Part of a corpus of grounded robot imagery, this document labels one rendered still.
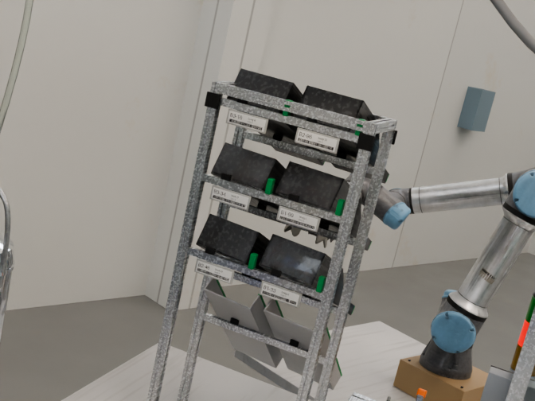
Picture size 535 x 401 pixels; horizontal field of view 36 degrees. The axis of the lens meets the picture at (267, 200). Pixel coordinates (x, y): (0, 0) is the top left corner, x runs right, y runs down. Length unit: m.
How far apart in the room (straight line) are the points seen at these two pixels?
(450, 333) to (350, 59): 3.76
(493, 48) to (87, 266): 4.00
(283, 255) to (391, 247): 5.16
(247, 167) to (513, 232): 0.79
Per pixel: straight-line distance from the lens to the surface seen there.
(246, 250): 1.74
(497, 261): 2.23
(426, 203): 2.36
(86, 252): 4.77
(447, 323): 2.25
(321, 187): 1.68
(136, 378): 2.18
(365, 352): 2.67
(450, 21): 6.67
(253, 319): 1.88
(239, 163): 1.74
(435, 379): 2.41
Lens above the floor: 1.82
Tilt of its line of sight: 13 degrees down
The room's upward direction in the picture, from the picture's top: 13 degrees clockwise
